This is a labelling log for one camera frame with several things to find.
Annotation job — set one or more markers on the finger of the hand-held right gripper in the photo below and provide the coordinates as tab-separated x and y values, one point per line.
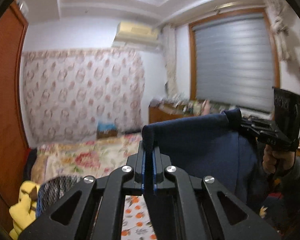
247	125

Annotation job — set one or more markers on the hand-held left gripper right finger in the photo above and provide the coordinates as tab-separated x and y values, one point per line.
153	170

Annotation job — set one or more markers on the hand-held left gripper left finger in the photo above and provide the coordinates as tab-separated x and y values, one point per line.
143	165

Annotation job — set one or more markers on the navy printed t-shirt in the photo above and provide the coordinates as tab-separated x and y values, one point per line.
202	142

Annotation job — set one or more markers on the person's right forearm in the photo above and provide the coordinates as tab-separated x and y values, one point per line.
297	177

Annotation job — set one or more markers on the person's right hand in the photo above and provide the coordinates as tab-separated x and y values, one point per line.
272	160

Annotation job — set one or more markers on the pink toy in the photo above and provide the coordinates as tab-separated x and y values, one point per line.
207	107

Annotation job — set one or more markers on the blue box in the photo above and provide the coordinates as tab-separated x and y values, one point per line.
106	130

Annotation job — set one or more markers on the grey window blind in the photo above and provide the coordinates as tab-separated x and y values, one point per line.
235	62

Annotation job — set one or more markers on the row of small bottles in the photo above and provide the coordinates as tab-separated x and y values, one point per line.
180	103

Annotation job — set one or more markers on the cream lace curtain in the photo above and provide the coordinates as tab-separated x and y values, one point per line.
170	62
280	27

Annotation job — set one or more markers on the yellow cloth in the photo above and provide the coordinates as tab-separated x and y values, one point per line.
22	212

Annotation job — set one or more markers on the wooden door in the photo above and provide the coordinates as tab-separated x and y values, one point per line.
5	105

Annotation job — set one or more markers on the wall air conditioner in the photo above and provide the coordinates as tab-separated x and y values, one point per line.
137	33

